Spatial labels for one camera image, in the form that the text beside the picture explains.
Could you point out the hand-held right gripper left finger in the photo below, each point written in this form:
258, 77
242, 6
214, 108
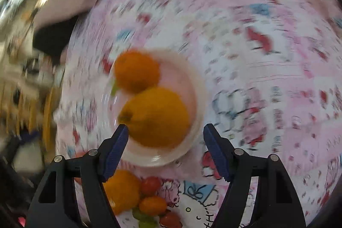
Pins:
117, 147

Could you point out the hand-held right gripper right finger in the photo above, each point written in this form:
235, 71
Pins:
215, 147

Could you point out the large round orange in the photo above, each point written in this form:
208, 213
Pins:
124, 190

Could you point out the large orange with stem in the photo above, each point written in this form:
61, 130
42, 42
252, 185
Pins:
157, 118

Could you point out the red cherry tomato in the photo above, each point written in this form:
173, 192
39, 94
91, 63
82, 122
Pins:
151, 185
171, 220

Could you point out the small mandarin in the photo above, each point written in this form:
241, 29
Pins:
152, 205

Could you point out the medium round orange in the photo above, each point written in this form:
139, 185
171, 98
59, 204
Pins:
136, 71

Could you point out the pink round plate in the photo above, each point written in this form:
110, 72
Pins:
177, 78

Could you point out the pink cartoon printed bed sheet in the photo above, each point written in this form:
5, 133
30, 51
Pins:
240, 83

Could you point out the wooden chair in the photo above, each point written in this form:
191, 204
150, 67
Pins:
48, 115

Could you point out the black cloth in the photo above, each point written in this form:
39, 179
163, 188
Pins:
50, 41

